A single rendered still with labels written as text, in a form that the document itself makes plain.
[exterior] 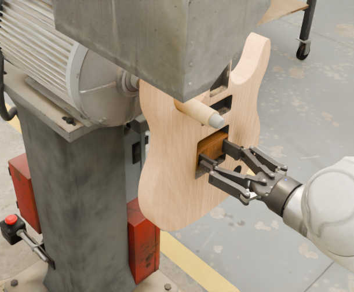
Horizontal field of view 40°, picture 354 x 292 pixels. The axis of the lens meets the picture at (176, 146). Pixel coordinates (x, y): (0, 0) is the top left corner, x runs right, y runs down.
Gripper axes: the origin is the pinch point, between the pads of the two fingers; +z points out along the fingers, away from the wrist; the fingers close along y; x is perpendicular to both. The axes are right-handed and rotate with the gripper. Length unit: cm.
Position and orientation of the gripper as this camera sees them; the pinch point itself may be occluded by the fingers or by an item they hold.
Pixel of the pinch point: (213, 152)
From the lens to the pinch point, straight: 103.3
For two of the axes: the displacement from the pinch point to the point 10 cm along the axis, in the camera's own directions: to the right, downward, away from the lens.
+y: 7.1, -3.9, 5.9
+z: -7.1, -4.5, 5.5
